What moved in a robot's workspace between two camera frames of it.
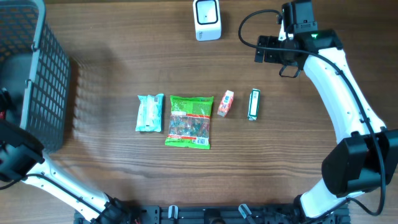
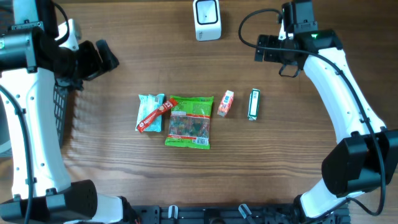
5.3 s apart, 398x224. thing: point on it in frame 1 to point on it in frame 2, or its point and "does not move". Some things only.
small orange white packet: x=225 y=103 does not move
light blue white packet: x=149 y=113 does not move
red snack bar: x=2 y=114 to x=169 y=104
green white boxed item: x=254 y=104 does not move
